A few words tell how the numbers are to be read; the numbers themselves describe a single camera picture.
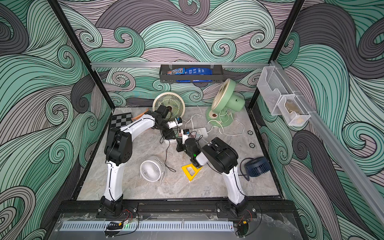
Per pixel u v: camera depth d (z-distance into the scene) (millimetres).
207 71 922
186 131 855
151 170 775
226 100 869
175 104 1029
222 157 542
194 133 873
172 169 879
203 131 1027
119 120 1071
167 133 875
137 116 1012
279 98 716
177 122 873
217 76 879
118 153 568
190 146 767
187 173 854
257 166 764
